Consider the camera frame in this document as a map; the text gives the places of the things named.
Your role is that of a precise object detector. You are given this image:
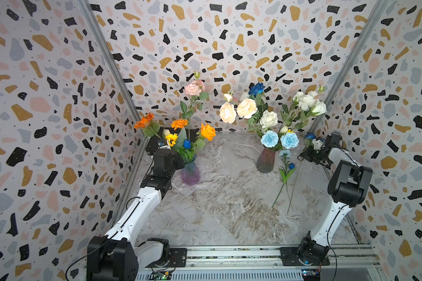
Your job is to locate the purple glass vase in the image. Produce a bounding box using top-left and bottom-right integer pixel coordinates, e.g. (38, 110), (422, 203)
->
(181, 156), (200, 186)

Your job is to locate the black box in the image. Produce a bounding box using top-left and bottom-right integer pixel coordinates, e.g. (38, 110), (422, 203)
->
(145, 127), (199, 156)

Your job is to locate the light blue carnation right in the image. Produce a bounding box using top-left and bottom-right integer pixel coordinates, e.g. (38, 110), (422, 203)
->
(280, 132), (300, 149)

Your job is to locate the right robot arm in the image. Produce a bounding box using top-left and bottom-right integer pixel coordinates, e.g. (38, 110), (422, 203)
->
(297, 132), (373, 265)

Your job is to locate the orange sunflower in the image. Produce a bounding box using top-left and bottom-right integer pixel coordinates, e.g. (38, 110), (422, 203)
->
(134, 112), (154, 130)

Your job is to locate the yellow sunflower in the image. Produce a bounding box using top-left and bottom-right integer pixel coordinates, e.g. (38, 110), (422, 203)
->
(165, 133), (178, 147)

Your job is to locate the white rose cluster sprig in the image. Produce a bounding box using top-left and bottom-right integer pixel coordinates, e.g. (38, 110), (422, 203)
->
(281, 85), (327, 131)

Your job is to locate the orange rose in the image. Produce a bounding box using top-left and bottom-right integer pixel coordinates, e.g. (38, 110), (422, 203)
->
(200, 124), (216, 141)

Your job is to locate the light blue carnation left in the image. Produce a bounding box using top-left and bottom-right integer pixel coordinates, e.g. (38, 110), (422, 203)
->
(260, 130), (279, 148)

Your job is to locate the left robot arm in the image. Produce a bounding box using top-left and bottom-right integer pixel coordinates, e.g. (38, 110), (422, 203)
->
(86, 149), (185, 281)

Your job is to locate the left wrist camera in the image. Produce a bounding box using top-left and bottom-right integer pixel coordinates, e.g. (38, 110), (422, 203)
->
(157, 140), (171, 150)

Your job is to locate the cream rose left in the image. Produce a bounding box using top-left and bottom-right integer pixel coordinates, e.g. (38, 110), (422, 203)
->
(219, 102), (237, 124)

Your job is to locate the orange carnation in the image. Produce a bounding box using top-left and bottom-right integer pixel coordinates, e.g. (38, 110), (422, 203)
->
(171, 119), (189, 130)

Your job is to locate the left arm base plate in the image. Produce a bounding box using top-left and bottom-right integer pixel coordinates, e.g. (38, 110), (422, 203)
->
(168, 248), (188, 268)

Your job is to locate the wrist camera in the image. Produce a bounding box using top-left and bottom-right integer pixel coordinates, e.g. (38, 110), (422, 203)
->
(312, 139), (324, 151)
(157, 140), (171, 150)

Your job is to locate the cream rose right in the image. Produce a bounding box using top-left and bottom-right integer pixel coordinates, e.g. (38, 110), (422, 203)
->
(236, 98), (258, 119)

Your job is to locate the light blue carnation stem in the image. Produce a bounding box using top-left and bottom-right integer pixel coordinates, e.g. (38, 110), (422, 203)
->
(277, 150), (295, 203)

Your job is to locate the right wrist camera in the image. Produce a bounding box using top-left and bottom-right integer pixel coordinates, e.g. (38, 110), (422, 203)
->
(312, 139), (324, 151)

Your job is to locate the light blue carnation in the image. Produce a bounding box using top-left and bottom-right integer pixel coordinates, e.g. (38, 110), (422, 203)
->
(280, 132), (300, 149)
(260, 130), (279, 148)

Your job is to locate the pink carnation sprig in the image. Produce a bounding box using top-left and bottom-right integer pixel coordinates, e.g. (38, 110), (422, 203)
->
(180, 71), (209, 121)

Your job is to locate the aluminium rail frame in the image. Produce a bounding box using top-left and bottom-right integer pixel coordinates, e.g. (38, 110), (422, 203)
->
(137, 226), (386, 281)

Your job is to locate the white rose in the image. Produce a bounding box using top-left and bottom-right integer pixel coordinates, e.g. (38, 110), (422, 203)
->
(260, 110), (278, 129)

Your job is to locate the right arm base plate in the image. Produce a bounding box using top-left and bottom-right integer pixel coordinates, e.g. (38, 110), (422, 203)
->
(280, 245), (330, 266)

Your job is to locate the cream rose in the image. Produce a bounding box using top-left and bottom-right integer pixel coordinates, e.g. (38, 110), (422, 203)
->
(236, 98), (258, 119)
(219, 102), (237, 124)

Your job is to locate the dark red glass vase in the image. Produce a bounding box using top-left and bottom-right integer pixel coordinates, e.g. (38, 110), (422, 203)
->
(256, 148), (277, 173)

